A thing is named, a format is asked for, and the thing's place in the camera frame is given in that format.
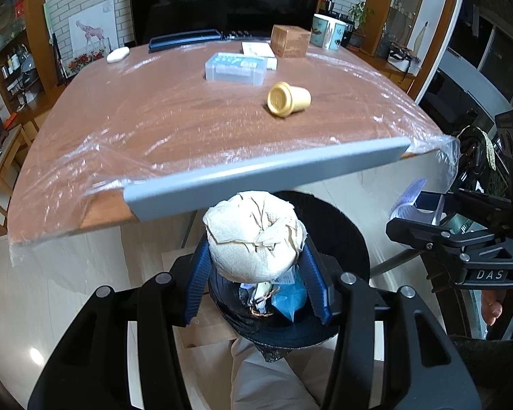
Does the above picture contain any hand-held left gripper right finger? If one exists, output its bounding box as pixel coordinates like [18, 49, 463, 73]
[301, 239, 484, 410]

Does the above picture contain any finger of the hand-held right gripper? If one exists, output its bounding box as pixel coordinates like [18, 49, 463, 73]
[440, 189, 513, 229]
[387, 218, 511, 265]

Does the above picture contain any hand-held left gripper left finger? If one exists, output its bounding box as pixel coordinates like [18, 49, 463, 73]
[28, 243, 214, 410]

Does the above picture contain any light blue plastic bag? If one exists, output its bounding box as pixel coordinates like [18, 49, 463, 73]
[271, 273, 311, 321]

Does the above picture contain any black round trash bin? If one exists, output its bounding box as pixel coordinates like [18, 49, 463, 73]
[205, 190, 370, 349]

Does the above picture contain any lavender white packet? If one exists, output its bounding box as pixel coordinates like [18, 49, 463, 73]
[389, 178, 447, 225]

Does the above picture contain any white paper tissue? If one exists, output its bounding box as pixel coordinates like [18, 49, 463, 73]
[203, 191, 308, 283]

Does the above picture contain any person's right forearm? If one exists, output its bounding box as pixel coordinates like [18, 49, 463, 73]
[449, 333, 513, 410]

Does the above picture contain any person's right hand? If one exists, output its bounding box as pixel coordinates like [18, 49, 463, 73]
[481, 286, 513, 327]

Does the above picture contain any dark crumpled wrapper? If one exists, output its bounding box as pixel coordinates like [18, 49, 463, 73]
[238, 282, 283, 319]

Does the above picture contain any silver metal rod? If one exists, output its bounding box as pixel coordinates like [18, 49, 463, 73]
[370, 248, 415, 276]

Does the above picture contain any person's beige trouser leg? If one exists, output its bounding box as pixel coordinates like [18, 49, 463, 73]
[228, 337, 343, 410]

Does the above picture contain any grey table edge strip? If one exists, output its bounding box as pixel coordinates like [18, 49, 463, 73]
[123, 138, 412, 223]

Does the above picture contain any white box with black glasses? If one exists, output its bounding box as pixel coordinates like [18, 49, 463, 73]
[387, 40, 424, 78]

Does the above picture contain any yellow plastic cup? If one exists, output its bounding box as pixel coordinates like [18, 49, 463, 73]
[267, 82, 312, 119]

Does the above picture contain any wooden glass door cabinet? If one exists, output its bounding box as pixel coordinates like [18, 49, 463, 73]
[368, 0, 458, 73]

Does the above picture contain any clear plastic box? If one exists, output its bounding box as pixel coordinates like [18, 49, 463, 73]
[204, 52, 268, 87]

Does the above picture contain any wooden side table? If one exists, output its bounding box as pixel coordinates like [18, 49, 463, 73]
[0, 124, 32, 235]

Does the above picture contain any green potted plant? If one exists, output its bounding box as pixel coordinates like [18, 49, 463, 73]
[348, 2, 374, 47]

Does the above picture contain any blue butterfly print mug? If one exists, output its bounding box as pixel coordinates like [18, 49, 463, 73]
[311, 14, 347, 51]

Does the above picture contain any white flat box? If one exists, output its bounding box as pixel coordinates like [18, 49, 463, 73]
[240, 42, 279, 70]

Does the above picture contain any brown cardboard box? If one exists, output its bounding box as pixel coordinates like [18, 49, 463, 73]
[270, 25, 311, 59]

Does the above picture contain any framed red flower picture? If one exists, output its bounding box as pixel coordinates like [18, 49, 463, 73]
[66, 49, 107, 73]

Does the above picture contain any giraffe picture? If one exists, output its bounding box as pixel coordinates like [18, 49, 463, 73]
[68, 0, 120, 52]

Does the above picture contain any black flat screen television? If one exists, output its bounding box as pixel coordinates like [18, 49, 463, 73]
[130, 0, 326, 43]

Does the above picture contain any wooden shelf unit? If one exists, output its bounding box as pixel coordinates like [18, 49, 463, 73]
[0, 0, 65, 107]

